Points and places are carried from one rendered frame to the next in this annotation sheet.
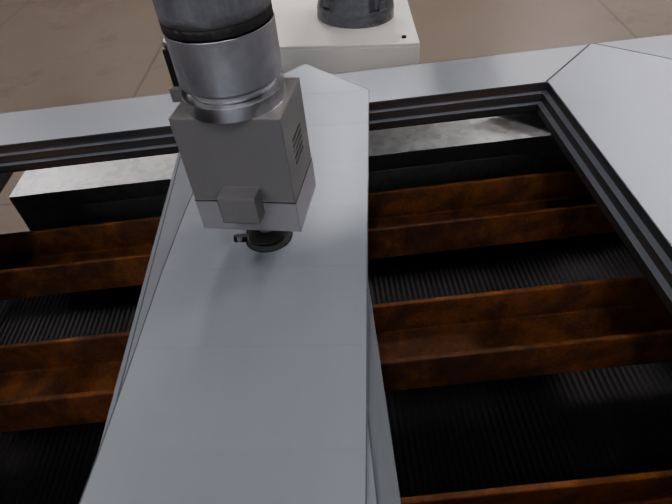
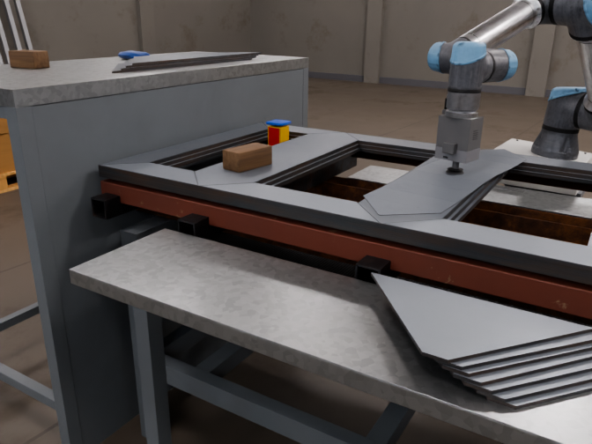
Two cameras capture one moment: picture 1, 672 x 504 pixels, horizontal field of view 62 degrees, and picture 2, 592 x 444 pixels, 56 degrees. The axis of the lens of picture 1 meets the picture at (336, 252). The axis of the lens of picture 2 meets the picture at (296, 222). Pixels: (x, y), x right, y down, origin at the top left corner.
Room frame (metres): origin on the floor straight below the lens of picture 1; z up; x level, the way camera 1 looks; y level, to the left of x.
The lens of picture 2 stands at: (-0.96, -0.26, 1.21)
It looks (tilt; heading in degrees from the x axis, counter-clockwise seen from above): 20 degrees down; 30
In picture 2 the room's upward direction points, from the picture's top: 1 degrees clockwise
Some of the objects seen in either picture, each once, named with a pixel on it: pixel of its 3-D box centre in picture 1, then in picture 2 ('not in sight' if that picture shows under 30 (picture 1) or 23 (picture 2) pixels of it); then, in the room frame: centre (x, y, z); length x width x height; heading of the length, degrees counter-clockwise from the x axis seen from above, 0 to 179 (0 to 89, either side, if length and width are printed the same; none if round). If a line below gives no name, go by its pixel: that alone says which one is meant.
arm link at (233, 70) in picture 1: (221, 53); (462, 101); (0.38, 0.06, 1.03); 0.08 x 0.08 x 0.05
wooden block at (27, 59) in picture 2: not in sight; (29, 59); (0.17, 1.33, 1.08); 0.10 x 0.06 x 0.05; 97
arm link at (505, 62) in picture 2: not in sight; (487, 64); (0.48, 0.03, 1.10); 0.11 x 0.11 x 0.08; 66
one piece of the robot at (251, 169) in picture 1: (241, 157); (455, 135); (0.37, 0.06, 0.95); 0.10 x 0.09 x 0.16; 165
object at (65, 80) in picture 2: not in sight; (136, 70); (0.47, 1.19, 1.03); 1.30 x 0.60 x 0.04; 179
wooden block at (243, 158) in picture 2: not in sight; (247, 157); (0.18, 0.53, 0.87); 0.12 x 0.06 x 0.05; 170
